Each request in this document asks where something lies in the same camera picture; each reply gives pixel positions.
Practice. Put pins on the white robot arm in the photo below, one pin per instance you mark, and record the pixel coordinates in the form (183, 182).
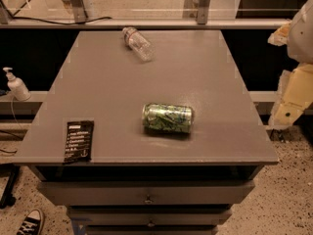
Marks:
(295, 88)

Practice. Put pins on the green soda can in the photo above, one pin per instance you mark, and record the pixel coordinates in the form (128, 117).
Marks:
(168, 118)

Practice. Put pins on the grey drawer cabinet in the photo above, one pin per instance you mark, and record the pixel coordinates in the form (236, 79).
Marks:
(159, 148)

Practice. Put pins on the clear plastic bottle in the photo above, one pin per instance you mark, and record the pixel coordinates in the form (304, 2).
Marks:
(137, 42)

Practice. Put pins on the grey top drawer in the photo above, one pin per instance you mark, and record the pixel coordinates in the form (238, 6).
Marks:
(145, 193)

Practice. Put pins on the grey drawer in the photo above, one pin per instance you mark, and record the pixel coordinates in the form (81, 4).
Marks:
(145, 193)
(152, 215)

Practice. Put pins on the black snack bar wrapper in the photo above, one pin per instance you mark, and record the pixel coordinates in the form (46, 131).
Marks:
(79, 141)

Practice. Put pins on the white pump dispenser bottle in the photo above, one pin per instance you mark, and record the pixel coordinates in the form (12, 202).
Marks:
(17, 86)

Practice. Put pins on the black and white sneaker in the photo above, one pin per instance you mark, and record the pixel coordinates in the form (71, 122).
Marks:
(32, 224)

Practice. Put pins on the black stand base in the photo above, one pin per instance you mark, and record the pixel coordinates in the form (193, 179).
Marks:
(9, 174)

